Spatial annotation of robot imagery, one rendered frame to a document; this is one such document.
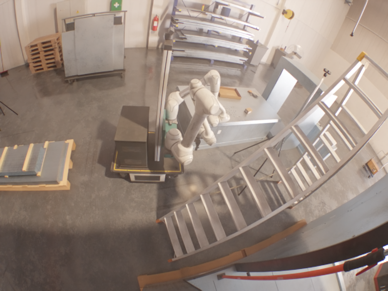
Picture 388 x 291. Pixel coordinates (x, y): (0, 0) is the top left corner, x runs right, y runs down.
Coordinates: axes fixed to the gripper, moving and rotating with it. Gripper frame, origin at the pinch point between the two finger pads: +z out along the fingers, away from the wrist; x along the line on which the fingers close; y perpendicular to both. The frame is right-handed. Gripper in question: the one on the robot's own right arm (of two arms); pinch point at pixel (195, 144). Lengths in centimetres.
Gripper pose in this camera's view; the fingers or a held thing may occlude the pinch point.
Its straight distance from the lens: 201.9
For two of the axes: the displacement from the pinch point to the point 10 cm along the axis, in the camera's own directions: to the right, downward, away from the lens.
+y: -9.7, -0.3, -2.4
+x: 1.2, 7.8, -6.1
